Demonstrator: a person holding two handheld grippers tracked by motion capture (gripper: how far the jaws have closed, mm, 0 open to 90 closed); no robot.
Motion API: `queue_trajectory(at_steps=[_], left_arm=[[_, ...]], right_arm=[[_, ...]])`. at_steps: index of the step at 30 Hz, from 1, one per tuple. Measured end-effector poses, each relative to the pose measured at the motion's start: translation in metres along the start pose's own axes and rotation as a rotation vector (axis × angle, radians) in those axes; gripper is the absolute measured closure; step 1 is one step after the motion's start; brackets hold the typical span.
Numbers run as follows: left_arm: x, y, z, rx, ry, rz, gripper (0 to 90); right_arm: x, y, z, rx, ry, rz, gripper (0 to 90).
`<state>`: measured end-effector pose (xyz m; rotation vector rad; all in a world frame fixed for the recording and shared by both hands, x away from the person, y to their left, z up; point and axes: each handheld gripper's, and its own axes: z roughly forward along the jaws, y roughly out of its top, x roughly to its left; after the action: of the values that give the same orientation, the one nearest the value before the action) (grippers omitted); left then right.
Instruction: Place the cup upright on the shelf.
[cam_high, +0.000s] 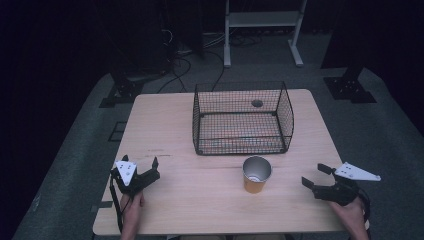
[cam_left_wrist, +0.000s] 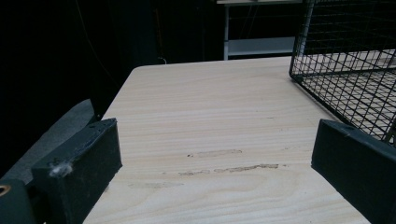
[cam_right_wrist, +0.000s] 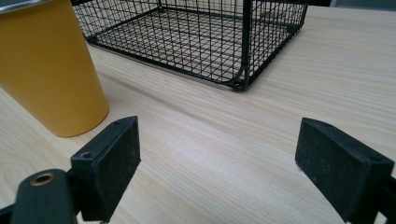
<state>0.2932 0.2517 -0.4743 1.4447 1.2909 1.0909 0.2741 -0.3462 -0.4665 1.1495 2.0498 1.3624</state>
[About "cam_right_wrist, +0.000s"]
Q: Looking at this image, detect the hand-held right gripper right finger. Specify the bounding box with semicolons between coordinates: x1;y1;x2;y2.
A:
294;117;396;224

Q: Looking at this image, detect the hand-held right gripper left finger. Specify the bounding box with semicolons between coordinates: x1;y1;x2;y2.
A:
70;115;142;223

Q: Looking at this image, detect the yellow cup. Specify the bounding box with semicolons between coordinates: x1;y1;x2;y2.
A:
0;0;110;138

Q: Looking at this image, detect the black wire basket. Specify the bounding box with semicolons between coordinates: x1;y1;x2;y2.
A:
70;0;310;92

